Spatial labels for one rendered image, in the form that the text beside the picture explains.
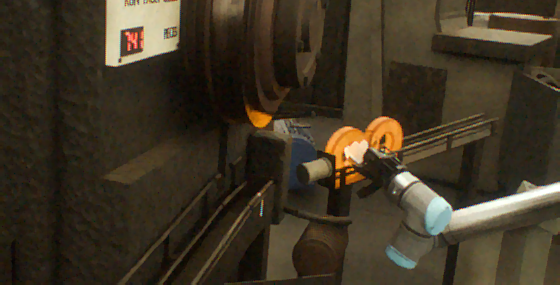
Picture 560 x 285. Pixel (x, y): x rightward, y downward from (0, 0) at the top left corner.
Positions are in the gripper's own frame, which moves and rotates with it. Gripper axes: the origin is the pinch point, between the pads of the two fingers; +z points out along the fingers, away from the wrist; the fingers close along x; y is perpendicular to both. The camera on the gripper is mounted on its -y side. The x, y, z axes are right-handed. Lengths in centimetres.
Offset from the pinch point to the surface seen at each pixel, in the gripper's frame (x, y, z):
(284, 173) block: 30.0, 1.3, -6.5
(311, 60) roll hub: 38, 36, -10
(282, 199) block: 29.8, -5.6, -8.6
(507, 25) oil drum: -386, -50, 185
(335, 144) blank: 6.4, 3.1, -0.1
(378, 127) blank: -11.0, 6.4, 0.7
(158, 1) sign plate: 81, 50, -10
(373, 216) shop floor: -116, -94, 57
